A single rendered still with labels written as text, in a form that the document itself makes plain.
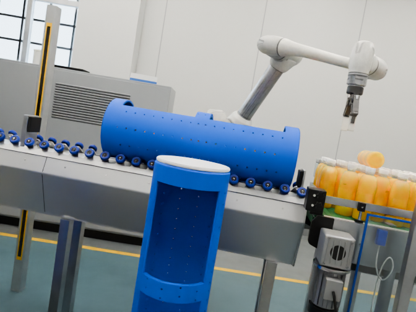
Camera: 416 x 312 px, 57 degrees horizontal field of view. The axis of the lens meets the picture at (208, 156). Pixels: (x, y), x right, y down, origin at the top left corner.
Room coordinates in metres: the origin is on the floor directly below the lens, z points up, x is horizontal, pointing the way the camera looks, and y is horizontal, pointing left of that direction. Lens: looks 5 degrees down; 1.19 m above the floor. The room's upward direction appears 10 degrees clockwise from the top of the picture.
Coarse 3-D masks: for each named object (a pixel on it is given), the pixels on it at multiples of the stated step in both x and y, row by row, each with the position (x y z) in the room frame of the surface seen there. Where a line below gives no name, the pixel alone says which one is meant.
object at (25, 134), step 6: (24, 120) 1.84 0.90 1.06; (30, 120) 1.85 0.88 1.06; (36, 120) 1.89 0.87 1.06; (24, 126) 1.84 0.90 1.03; (30, 126) 1.85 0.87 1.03; (36, 126) 1.89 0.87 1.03; (24, 132) 1.84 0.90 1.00; (30, 132) 1.88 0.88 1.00; (36, 132) 1.93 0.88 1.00; (24, 138) 1.84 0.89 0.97; (36, 138) 1.94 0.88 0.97; (24, 144) 1.84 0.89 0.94
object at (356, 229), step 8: (320, 216) 1.51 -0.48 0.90; (328, 216) 1.52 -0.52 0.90; (312, 224) 1.51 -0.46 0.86; (320, 224) 1.50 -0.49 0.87; (328, 224) 1.50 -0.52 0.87; (336, 224) 1.50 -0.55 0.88; (344, 224) 1.49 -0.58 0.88; (352, 224) 1.49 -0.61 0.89; (360, 224) 1.49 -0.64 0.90; (312, 232) 1.51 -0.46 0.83; (352, 232) 1.49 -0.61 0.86; (360, 232) 1.49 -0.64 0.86; (312, 240) 1.51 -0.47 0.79; (360, 240) 1.49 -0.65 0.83; (352, 264) 1.58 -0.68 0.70; (352, 272) 1.89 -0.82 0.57; (352, 280) 1.88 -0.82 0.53; (344, 304) 1.90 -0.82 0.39
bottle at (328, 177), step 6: (324, 168) 1.73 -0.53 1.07; (330, 168) 1.71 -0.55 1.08; (324, 174) 1.72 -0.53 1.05; (330, 174) 1.70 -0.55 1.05; (336, 174) 1.72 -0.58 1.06; (324, 180) 1.71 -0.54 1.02; (330, 180) 1.70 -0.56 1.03; (336, 180) 1.72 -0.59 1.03; (318, 186) 1.74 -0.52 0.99; (324, 186) 1.71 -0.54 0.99; (330, 186) 1.70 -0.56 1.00; (330, 192) 1.70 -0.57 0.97; (324, 204) 1.70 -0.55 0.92; (330, 204) 1.71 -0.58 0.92
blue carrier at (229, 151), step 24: (120, 120) 1.70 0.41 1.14; (144, 120) 1.70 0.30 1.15; (168, 120) 1.70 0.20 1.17; (192, 120) 1.70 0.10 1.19; (120, 144) 1.72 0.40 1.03; (144, 144) 1.69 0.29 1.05; (168, 144) 1.67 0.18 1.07; (192, 144) 1.66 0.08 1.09; (240, 144) 1.64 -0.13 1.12; (264, 144) 1.63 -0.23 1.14; (288, 144) 1.63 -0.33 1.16; (240, 168) 1.65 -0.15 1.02; (264, 168) 1.63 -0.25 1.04; (288, 168) 1.61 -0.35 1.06
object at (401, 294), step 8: (408, 240) 1.35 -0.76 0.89; (408, 248) 1.34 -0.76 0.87; (408, 256) 1.32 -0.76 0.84; (408, 264) 1.32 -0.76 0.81; (400, 272) 1.36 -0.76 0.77; (408, 272) 1.32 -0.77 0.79; (400, 280) 1.34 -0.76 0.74; (408, 280) 1.32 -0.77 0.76; (400, 288) 1.33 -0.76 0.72; (408, 288) 1.32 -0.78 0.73; (400, 296) 1.32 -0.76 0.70; (408, 296) 1.32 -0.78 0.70; (400, 304) 1.32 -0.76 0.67; (408, 304) 1.32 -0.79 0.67
